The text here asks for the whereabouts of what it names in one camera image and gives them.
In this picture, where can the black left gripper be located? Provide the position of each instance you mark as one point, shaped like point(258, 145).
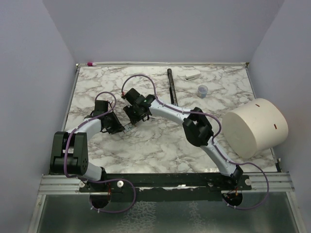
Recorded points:
point(117, 127)

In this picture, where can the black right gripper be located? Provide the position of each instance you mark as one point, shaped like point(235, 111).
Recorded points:
point(128, 109)

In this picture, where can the white stapler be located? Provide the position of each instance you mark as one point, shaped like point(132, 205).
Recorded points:
point(192, 75)

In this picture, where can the staple box tray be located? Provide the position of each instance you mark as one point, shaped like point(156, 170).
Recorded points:
point(128, 127)

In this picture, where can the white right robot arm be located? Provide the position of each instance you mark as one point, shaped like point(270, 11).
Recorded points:
point(196, 126)

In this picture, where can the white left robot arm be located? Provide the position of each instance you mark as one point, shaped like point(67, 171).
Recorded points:
point(70, 148)

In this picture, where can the clear tub of clips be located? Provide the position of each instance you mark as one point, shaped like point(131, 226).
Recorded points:
point(202, 91)

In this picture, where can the pink capped white tube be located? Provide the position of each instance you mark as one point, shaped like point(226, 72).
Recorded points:
point(91, 64)

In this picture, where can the large white paper roll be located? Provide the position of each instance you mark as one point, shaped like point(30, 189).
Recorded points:
point(254, 127)

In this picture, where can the aluminium frame rail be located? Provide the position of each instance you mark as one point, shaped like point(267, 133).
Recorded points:
point(278, 182)

